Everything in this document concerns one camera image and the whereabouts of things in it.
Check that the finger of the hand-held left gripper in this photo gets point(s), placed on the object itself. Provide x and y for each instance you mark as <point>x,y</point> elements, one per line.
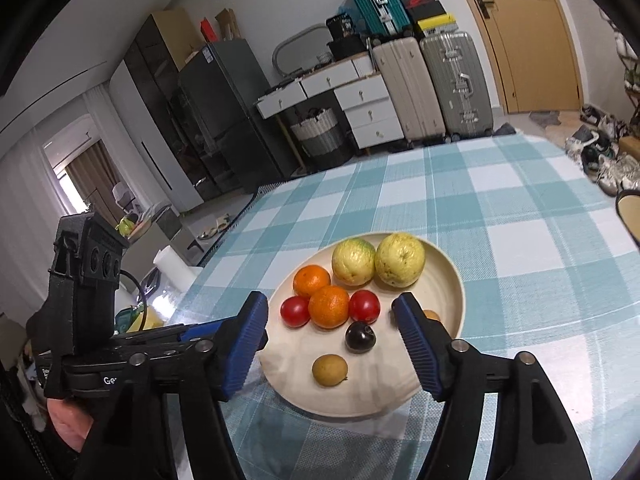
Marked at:
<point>195,331</point>

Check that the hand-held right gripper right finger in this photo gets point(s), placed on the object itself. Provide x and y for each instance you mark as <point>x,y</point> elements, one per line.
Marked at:
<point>417,340</point>

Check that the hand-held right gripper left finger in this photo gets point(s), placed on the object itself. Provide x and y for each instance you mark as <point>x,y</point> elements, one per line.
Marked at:
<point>245,345</point>

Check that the yellow-brown small fruit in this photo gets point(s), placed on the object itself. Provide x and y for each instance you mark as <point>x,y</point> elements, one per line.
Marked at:
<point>432,316</point>

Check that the cream round plate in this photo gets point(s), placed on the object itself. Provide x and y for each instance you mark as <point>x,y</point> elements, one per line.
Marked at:
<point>380,380</point>

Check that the dark purple plum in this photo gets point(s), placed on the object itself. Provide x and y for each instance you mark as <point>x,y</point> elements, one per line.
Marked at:
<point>360,337</point>

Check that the red tomato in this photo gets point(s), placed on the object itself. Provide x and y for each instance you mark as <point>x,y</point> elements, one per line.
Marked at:
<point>364,306</point>
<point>295,311</point>

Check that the brown round fruit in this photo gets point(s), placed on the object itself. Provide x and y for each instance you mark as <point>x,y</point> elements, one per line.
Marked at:
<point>329,370</point>

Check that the large orange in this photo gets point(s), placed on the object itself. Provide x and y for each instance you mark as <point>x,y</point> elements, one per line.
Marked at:
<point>328,306</point>

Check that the small orange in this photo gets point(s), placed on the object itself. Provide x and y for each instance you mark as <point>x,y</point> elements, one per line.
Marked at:
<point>311,280</point>

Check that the person's left hand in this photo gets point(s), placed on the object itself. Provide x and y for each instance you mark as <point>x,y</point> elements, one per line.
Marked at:
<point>67,422</point>

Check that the white paper towel roll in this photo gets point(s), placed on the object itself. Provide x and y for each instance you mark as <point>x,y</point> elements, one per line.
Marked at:
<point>175,270</point>

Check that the yellow-green guava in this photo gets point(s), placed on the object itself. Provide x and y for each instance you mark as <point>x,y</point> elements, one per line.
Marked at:
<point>353,260</point>
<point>400,260</point>

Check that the pair of slippers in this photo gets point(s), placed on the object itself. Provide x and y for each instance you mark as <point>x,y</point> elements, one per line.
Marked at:
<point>215,227</point>

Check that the teal checked tablecloth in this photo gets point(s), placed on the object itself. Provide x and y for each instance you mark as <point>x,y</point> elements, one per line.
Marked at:
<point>525,260</point>

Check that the brown curtain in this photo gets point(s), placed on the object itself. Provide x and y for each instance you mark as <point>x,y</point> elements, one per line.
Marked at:
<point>95,175</point>

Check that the white tall cabinet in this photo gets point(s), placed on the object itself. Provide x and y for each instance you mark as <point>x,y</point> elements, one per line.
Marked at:
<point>135,135</point>

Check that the woven laundry basket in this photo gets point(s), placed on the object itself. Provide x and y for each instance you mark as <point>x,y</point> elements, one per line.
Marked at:
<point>320,137</point>

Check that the grey refrigerator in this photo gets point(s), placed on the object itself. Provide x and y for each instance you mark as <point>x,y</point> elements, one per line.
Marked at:
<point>235,110</point>

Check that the white drawer cabinet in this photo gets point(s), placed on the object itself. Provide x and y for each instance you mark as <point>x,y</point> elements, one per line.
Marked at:
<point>370,110</point>

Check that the dark tall cabinet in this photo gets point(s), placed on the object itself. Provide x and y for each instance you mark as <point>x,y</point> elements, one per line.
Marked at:
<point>160,85</point>

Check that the beige suitcase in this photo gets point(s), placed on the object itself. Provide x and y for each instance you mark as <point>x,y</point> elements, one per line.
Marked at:
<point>407,90</point>

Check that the grey door mat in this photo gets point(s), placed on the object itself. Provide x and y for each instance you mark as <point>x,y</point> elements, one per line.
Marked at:
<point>546,118</point>

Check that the silver suitcase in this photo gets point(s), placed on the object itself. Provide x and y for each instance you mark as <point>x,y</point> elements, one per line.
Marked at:
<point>457,85</point>

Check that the pile of shoes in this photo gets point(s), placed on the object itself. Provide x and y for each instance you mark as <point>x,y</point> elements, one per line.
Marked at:
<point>605,155</point>

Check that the white desk with drawers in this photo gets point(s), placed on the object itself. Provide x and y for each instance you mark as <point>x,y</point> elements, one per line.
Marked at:
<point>310,87</point>

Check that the large cardboard box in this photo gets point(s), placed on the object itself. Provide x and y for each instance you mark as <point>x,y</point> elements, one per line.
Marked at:
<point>177,30</point>

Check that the oval mirror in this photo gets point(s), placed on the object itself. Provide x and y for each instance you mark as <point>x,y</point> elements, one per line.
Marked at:
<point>300,47</point>

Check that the yellow shoe box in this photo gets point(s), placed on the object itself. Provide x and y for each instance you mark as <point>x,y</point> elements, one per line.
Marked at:
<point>435,22</point>

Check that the wooden door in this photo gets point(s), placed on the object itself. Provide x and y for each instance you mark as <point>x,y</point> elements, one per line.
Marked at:
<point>520,35</point>

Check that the red and black shoe box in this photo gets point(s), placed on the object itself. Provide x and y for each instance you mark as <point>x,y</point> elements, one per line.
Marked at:
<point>425,5</point>

